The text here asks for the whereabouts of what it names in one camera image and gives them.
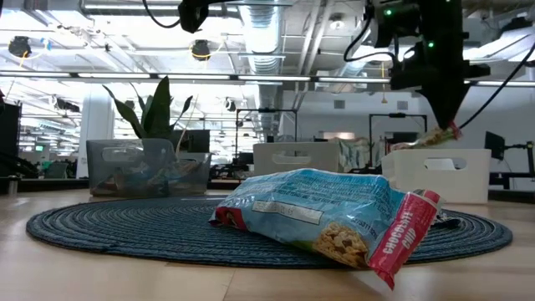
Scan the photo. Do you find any black monitor on arm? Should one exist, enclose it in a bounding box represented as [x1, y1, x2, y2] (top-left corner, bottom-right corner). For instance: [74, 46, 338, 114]
[484, 130, 535, 189]

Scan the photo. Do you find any green snake plant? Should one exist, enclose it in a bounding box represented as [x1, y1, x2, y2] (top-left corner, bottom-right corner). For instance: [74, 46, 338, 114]
[102, 75, 194, 141]

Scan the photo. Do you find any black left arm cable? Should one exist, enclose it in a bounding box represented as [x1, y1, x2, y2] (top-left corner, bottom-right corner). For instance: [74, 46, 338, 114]
[140, 0, 181, 30]

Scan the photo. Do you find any silver ceiling air duct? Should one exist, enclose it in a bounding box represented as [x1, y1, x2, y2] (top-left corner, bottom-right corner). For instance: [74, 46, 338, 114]
[240, 0, 289, 126]

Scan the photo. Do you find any long ceiling light strip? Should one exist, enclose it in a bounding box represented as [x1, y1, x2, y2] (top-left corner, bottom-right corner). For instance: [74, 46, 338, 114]
[0, 70, 535, 88]

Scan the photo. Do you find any blue granola bar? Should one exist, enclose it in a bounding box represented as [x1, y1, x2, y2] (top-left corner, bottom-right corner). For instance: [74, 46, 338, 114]
[208, 167, 444, 290]

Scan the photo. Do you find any black frame stand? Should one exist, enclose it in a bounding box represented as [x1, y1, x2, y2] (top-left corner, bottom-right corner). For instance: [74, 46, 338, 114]
[369, 112, 429, 168]
[235, 107, 298, 166]

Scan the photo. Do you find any black round ceiling lamp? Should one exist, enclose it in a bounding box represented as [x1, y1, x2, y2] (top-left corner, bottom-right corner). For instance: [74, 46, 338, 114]
[8, 35, 33, 59]
[191, 39, 212, 62]

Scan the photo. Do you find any white plastic bin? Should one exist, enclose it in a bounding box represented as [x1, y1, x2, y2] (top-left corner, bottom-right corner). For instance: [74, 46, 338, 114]
[380, 148, 492, 205]

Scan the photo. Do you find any black computer monitor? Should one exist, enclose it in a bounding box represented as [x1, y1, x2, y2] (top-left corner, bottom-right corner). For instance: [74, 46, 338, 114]
[171, 129, 211, 154]

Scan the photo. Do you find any pale patterned cloth pile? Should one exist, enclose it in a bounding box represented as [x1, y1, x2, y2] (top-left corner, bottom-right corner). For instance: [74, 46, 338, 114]
[338, 137, 380, 173]

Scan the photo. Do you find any white building column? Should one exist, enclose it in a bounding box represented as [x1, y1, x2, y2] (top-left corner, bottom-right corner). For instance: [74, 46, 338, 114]
[76, 89, 115, 180]

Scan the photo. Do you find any round dark blue woven mat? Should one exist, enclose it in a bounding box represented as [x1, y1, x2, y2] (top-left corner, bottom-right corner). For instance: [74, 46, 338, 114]
[25, 195, 513, 268]

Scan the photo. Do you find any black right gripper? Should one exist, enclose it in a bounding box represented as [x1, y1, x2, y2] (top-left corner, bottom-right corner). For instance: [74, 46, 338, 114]
[390, 41, 491, 130]

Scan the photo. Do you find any grey plastic bin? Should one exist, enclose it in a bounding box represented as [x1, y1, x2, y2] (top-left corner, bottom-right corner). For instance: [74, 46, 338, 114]
[252, 141, 340, 177]

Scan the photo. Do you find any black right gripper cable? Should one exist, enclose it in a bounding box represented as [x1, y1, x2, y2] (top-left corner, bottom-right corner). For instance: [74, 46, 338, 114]
[458, 41, 535, 130]

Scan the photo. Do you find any dark translucent plastic bin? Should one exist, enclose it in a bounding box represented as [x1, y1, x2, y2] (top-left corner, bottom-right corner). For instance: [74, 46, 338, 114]
[86, 138, 212, 197]

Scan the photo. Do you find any dark cabinet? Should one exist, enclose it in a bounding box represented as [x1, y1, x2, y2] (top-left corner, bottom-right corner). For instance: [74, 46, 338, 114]
[0, 102, 22, 179]

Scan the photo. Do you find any multicolour granola bar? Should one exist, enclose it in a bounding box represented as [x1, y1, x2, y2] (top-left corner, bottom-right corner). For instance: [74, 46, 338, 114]
[390, 120, 461, 152]

